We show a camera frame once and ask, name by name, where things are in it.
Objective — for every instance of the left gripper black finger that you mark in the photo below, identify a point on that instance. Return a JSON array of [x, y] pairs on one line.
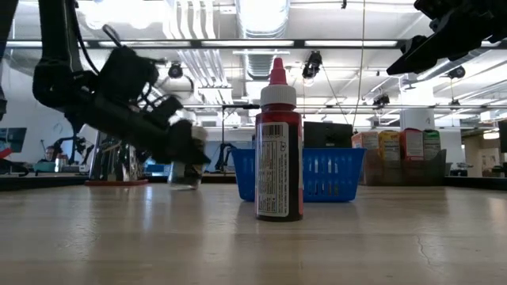
[[182, 146]]

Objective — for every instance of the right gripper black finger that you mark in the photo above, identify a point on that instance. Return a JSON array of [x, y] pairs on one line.
[[412, 57]]

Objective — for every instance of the glass jar with gold lid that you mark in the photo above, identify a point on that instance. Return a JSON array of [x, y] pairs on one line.
[[186, 176]]

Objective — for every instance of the yellow Corn Pops cereal box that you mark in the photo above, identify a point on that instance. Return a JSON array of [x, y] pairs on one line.
[[390, 144]]

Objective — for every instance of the orange Mini Wheats cereal box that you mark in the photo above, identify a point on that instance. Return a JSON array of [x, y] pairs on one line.
[[364, 141]]

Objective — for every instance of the red icing tube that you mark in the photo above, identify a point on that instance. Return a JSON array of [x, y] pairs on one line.
[[279, 158]]

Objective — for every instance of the blue plastic basket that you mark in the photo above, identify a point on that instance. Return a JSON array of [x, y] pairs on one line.
[[332, 174]]

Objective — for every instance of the small black background robot arm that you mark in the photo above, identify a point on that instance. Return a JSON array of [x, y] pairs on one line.
[[226, 156], [73, 144]]

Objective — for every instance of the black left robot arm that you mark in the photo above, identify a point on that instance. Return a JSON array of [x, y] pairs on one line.
[[59, 59]]

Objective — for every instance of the black ceiling spotlight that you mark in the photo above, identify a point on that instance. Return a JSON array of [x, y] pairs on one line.
[[175, 70], [456, 72], [381, 100]]

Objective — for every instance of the person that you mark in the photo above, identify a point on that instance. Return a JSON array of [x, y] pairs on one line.
[[49, 153]]

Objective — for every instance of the grey plastic bin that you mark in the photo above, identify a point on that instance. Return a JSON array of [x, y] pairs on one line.
[[396, 174]]

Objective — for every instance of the red background bar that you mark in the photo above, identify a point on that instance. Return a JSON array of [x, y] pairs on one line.
[[4, 153]]

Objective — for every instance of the black background table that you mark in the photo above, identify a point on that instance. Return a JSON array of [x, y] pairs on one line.
[[471, 182]]

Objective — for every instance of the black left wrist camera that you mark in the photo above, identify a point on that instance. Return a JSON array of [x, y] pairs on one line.
[[126, 75]]

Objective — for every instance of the black table edge rail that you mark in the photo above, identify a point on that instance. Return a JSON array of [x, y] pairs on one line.
[[39, 182]]

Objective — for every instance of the black ceiling camera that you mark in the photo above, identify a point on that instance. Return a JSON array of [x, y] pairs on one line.
[[313, 65]]

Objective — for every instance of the dark wall screen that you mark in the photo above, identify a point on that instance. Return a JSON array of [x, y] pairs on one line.
[[14, 136]]

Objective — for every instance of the black overhead frame bar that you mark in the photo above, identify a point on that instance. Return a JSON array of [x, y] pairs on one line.
[[237, 43]]

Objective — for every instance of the silver ventilation duct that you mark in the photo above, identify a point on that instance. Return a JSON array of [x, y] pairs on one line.
[[261, 23]]

